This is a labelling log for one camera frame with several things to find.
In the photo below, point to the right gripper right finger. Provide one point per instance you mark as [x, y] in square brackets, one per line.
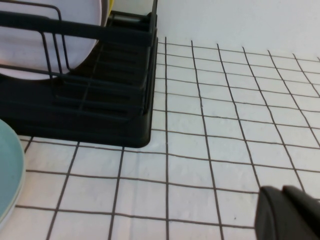
[307, 202]

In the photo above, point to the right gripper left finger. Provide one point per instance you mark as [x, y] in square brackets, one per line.
[277, 217]

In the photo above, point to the mint green plate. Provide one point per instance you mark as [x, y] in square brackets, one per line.
[10, 160]

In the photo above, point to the light blue plate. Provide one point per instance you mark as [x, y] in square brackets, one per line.
[15, 206]

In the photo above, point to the yellow plate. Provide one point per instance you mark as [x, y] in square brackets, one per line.
[112, 5]

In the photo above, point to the grey plate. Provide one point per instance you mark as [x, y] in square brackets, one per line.
[105, 10]

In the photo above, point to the pink plate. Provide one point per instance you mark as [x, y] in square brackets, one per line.
[22, 42]

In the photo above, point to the white black-grid tablecloth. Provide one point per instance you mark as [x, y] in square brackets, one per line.
[200, 150]

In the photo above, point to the black plastic drain tray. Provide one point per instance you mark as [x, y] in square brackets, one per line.
[75, 132]

